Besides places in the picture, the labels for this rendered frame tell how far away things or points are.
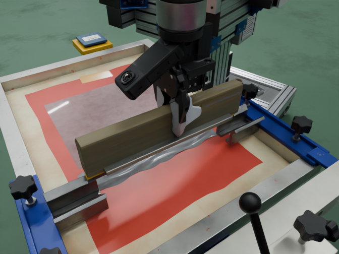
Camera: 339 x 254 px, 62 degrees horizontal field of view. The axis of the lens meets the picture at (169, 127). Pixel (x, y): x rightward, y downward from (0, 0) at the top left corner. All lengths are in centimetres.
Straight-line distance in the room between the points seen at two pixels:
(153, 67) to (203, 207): 31
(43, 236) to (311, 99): 255
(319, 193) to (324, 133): 191
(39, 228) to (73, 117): 37
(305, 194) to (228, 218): 14
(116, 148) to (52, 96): 50
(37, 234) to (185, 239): 25
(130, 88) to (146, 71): 4
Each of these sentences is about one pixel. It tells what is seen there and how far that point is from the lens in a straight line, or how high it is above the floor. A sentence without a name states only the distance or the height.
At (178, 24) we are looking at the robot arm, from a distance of 43.
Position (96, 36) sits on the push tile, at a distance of 129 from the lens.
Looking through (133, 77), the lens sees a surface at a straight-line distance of 44.
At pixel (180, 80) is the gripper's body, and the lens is 46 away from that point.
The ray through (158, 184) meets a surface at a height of 95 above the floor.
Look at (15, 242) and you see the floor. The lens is 183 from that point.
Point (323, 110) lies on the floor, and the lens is 274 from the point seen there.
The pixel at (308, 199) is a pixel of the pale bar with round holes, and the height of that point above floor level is 104.
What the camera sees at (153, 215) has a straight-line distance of 59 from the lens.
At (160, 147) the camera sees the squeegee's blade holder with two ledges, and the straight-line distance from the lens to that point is 54.
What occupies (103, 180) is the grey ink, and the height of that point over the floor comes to 96.
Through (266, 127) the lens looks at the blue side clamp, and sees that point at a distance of 74.
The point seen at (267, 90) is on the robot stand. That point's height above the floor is 21.
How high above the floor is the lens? 146
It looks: 41 degrees down
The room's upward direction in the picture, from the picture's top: straight up
